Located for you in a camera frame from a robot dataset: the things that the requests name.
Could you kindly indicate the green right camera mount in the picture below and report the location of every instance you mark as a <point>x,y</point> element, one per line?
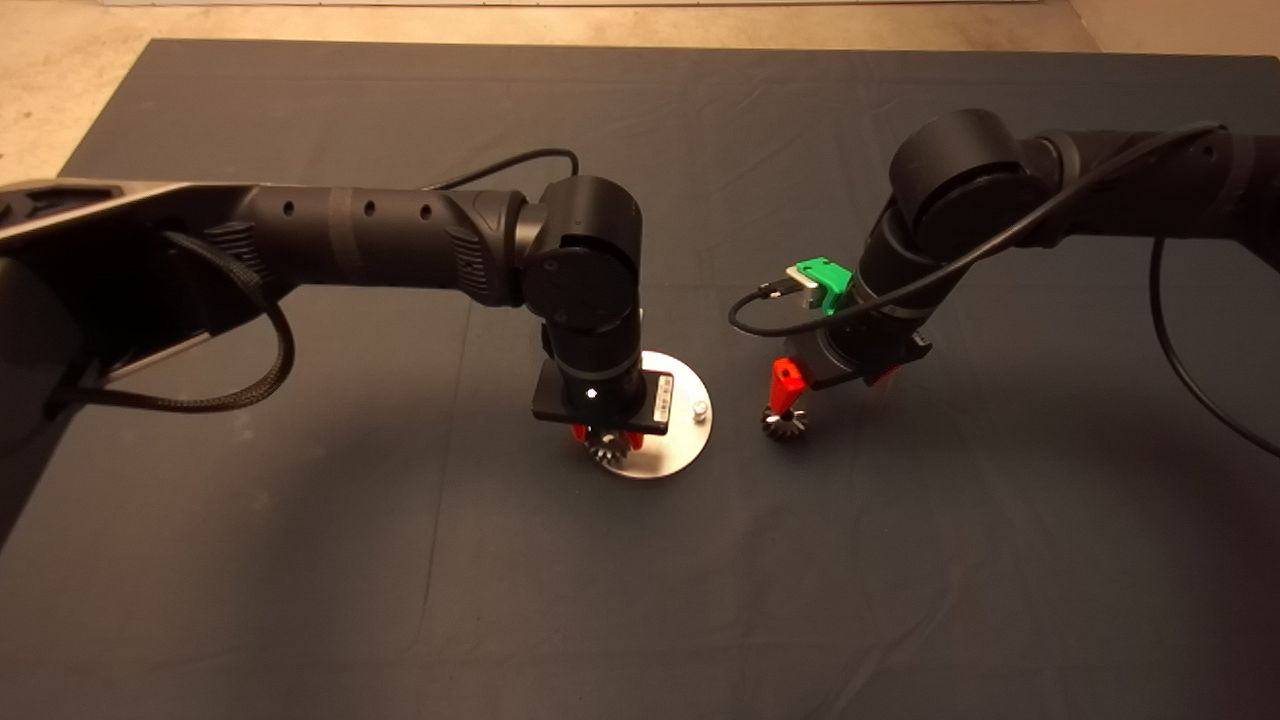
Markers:
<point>832,277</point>

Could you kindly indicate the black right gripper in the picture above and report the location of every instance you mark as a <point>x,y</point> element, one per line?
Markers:
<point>852,352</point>

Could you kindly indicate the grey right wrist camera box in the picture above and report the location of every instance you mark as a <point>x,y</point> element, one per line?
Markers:
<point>802,290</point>

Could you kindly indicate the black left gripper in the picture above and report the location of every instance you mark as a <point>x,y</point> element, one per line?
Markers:
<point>662,400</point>

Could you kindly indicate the dark bevel gear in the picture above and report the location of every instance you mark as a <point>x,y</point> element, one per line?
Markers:
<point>790,430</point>

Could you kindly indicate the dark grey table cloth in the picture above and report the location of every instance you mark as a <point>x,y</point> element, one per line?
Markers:
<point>300,620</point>

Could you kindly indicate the round metal carrier plate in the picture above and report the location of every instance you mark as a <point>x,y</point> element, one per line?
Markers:
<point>685,445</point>

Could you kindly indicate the small steel planetary gear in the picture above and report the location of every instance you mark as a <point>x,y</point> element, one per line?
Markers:
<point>608,452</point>

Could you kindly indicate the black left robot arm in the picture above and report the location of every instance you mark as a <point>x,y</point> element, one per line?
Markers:
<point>380,235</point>

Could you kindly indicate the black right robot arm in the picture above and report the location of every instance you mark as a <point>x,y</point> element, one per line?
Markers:
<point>960,170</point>

